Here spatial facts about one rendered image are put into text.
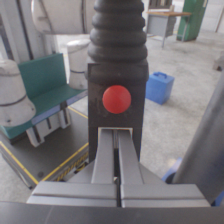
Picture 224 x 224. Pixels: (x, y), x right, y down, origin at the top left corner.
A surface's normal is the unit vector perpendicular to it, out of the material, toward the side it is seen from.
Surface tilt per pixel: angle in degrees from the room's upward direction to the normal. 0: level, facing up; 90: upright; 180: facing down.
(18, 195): 0
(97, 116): 69
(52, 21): 99
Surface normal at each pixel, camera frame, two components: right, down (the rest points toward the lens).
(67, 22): 0.05, 0.73
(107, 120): 0.00, 0.26
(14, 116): 0.43, 0.21
